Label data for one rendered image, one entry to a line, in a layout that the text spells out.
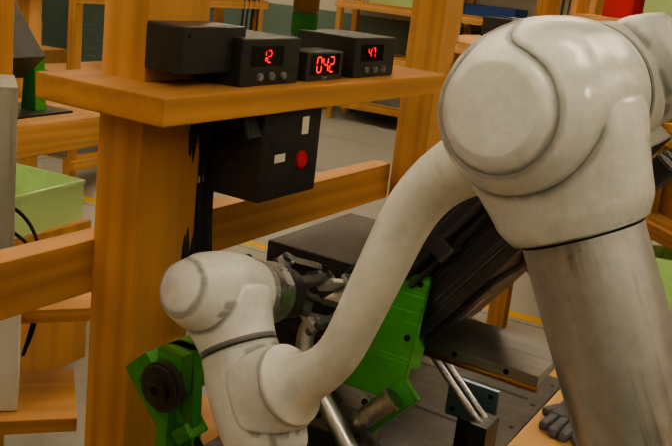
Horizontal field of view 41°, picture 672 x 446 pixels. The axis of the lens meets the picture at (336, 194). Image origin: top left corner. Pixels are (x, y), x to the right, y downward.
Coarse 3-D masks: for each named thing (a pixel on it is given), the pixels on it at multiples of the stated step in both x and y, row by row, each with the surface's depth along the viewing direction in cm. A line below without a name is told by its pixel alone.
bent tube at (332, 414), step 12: (348, 276) 147; (300, 324) 151; (300, 336) 150; (312, 336) 150; (300, 348) 149; (324, 408) 146; (336, 408) 146; (324, 420) 146; (336, 420) 145; (336, 432) 144; (348, 432) 144; (336, 444) 145; (348, 444) 143
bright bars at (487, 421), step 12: (432, 360) 157; (444, 372) 156; (456, 372) 158; (456, 384) 156; (468, 396) 157; (468, 408) 155; (480, 408) 156; (480, 420) 154; (492, 420) 155; (480, 432) 153; (492, 432) 155; (468, 444) 154; (480, 444) 153; (492, 444) 157
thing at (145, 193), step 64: (128, 0) 131; (192, 0) 137; (448, 0) 215; (128, 64) 133; (448, 64) 223; (128, 128) 135; (128, 192) 137; (192, 192) 147; (128, 256) 139; (128, 320) 141; (128, 384) 144
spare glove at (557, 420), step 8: (544, 408) 182; (552, 408) 182; (560, 408) 182; (552, 416) 178; (560, 416) 180; (544, 424) 176; (552, 424) 175; (560, 424) 176; (568, 424) 176; (552, 432) 173; (560, 432) 172; (568, 432) 173; (560, 440) 172
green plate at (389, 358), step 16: (400, 288) 146; (416, 288) 144; (400, 304) 145; (416, 304) 144; (384, 320) 146; (400, 320) 145; (416, 320) 144; (384, 336) 146; (400, 336) 145; (416, 336) 144; (368, 352) 147; (384, 352) 146; (400, 352) 144; (416, 352) 148; (368, 368) 147; (384, 368) 145; (400, 368) 144; (416, 368) 150; (352, 384) 148; (368, 384) 147; (384, 384) 145
